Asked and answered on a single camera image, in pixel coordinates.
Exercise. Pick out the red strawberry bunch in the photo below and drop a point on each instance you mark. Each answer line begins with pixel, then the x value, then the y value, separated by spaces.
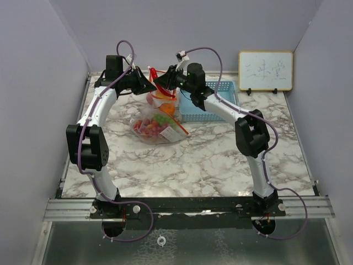
pixel 137 125

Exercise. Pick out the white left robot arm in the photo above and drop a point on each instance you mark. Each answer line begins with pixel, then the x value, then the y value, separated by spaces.
pixel 87 146

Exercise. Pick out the green grape bunch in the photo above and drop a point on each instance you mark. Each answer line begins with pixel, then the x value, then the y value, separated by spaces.
pixel 162 119

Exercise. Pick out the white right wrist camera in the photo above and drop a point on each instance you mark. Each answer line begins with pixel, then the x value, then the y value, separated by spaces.
pixel 183 60

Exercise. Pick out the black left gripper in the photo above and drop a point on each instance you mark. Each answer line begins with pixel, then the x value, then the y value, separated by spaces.
pixel 144 85

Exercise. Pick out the blue plastic basket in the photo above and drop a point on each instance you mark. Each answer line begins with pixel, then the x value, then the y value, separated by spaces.
pixel 215 110

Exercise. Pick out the clear zip bag orange zipper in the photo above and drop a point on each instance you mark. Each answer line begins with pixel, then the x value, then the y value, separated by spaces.
pixel 175 132

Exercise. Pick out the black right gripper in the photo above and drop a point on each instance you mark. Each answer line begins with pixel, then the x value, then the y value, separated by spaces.
pixel 166 80

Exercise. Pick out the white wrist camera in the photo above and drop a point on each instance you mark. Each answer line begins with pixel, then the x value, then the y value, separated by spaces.
pixel 130 61
pixel 183 60

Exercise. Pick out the orange fruit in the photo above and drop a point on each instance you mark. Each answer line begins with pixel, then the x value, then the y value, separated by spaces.
pixel 168 108

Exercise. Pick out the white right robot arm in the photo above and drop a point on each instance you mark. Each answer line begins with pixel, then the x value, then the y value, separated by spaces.
pixel 252 136

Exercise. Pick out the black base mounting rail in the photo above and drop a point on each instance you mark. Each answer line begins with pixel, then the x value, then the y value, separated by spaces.
pixel 186 213

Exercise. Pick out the peach fruit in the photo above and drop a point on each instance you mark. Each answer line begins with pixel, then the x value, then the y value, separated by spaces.
pixel 161 96

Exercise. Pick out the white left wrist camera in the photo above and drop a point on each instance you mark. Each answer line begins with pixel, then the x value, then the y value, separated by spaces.
pixel 130 61

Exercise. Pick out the small whiteboard wooden frame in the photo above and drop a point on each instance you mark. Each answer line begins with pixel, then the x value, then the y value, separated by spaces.
pixel 265 70

